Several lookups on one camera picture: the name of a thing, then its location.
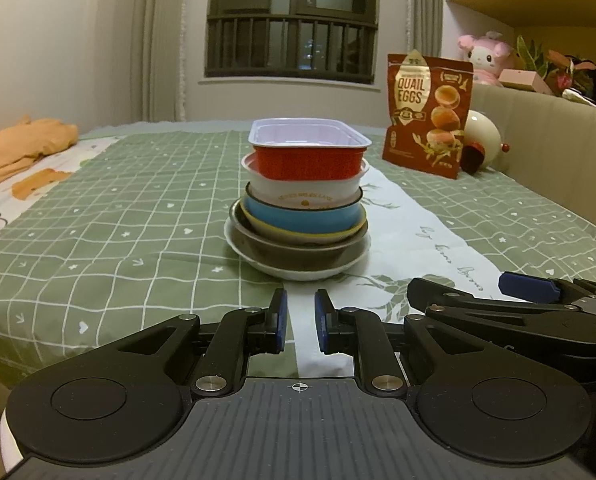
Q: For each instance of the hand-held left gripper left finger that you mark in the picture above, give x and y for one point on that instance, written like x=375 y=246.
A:
x=279 y=320

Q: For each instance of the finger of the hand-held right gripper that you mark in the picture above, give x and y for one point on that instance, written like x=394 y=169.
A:
x=442 y=300
x=527 y=286

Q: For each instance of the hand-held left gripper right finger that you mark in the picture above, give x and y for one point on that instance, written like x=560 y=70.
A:
x=322 y=322

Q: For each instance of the floral white plate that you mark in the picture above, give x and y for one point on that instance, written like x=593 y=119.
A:
x=298 y=274

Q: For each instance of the stainless steel bowl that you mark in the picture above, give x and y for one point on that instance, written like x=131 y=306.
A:
x=288 y=255

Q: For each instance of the blue enamel bowl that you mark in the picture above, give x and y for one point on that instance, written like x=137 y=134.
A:
x=298 y=219

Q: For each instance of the white plastic bowl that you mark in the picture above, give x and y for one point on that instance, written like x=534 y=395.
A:
x=303 y=192

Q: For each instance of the lilac plastic tray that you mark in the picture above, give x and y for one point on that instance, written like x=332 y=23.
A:
x=303 y=160

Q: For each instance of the dark red ornament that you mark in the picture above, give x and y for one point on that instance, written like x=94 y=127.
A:
x=472 y=157

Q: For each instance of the beige upholstered headboard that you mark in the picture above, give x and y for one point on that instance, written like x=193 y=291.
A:
x=552 y=145

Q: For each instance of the cream egg-shaped toy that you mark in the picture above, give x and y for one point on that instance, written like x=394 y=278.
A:
x=485 y=132

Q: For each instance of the red snack bag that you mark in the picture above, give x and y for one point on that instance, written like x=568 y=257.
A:
x=417 y=115

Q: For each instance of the pink box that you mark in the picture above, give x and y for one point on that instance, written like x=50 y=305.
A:
x=525 y=81

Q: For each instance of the potted plant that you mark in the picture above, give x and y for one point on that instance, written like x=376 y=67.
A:
x=552 y=62

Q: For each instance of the pink plush toy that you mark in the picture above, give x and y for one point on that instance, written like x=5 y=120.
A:
x=485 y=57

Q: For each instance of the cartoon print white sheet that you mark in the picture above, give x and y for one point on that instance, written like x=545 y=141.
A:
x=33 y=190

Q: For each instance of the beige curtain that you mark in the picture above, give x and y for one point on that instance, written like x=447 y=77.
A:
x=155 y=40
x=426 y=10

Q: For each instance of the dark framed window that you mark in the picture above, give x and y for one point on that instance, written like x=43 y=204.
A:
x=293 y=20

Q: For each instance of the orange cloth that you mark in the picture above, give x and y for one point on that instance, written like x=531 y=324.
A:
x=23 y=145

